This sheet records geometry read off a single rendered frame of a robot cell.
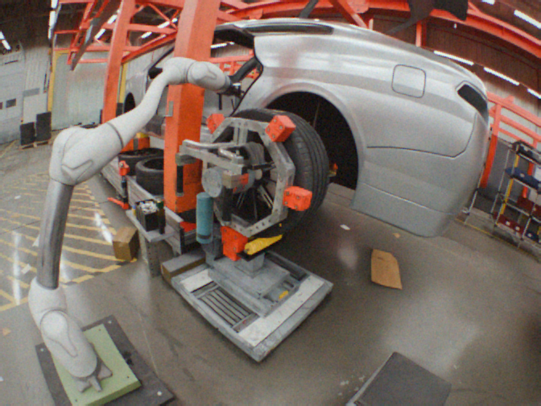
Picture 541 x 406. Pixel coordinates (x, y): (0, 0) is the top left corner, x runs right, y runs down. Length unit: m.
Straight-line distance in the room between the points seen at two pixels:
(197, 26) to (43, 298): 1.43
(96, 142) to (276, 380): 1.26
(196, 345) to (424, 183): 1.44
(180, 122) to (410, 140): 1.17
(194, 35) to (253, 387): 1.83
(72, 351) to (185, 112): 1.23
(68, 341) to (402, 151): 1.50
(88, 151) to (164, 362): 1.08
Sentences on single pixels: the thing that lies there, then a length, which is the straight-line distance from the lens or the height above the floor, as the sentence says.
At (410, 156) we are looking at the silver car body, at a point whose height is 1.11.
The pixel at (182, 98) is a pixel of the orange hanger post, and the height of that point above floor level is 1.20.
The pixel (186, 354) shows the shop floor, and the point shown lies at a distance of 1.39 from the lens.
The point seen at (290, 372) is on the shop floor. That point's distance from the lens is 1.37.
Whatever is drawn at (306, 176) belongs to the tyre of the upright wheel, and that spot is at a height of 0.94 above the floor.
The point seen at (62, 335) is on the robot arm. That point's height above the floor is 0.61.
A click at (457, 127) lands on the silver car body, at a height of 1.31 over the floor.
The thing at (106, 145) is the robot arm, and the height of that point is 1.08.
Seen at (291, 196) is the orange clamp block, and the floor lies 0.87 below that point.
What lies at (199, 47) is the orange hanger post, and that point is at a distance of 1.42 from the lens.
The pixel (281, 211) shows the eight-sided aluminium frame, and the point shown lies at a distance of 1.01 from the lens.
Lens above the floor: 1.19
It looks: 22 degrees down
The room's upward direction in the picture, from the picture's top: 9 degrees clockwise
